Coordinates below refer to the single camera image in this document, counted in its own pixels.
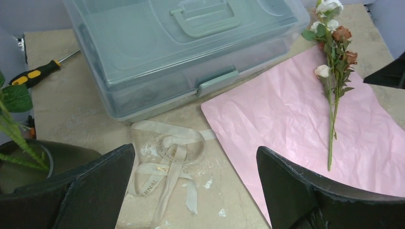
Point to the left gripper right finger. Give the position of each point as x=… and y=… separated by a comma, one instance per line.
x=298, y=198

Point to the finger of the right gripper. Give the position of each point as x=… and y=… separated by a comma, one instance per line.
x=392, y=75

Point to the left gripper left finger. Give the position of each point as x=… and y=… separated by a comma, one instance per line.
x=83, y=189

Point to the artificial flower bunch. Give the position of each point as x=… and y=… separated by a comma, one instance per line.
x=333, y=40

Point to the beige printed ribbon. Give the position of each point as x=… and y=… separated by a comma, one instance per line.
x=179, y=148

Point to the purple wrapping paper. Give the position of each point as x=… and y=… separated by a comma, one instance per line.
x=286, y=110

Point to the black cylindrical vase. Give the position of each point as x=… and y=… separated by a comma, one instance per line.
x=22, y=169

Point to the yellow black screwdriver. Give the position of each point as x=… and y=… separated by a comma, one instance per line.
x=32, y=77

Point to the green plastic toolbox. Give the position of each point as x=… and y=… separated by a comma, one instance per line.
x=150, y=56

